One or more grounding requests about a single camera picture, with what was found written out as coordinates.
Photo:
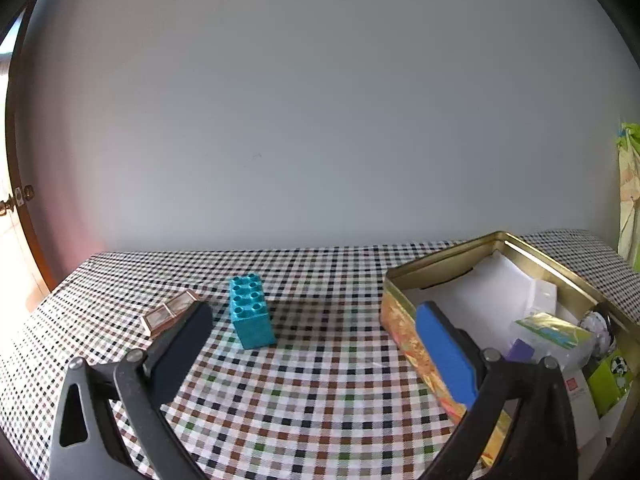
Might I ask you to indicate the checkered tablecloth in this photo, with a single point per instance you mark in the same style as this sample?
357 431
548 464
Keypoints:
310 400

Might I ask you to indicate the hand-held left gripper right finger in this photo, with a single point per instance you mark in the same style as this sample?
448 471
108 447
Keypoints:
445 350

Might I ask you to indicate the green printed small box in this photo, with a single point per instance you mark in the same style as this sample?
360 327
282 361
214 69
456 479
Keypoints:
607 380

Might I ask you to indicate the rose gold small case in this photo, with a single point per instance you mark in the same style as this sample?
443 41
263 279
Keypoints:
167 312

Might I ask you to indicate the brass door latch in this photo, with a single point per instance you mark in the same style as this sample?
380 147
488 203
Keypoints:
20 195

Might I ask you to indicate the green printed hanging cloth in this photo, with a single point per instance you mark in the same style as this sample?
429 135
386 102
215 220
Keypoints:
631 210

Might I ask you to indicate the white paper liner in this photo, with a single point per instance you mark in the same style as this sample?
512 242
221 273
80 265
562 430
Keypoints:
480 295

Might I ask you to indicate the white small box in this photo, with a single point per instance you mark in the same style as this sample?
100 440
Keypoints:
580 410

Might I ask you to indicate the gold tin box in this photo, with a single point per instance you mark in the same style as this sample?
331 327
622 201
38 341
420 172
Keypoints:
400 320

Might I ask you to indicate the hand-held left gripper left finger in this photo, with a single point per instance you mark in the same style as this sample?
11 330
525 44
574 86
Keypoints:
182 345

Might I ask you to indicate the purple small item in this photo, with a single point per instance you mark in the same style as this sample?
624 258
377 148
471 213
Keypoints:
522 350

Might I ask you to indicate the black and white round object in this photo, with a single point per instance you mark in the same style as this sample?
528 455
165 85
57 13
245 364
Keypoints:
597 330

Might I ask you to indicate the clear packet with green label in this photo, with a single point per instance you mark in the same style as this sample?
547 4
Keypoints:
550 335

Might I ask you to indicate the teal toy building block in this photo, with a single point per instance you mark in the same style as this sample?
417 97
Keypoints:
252 320

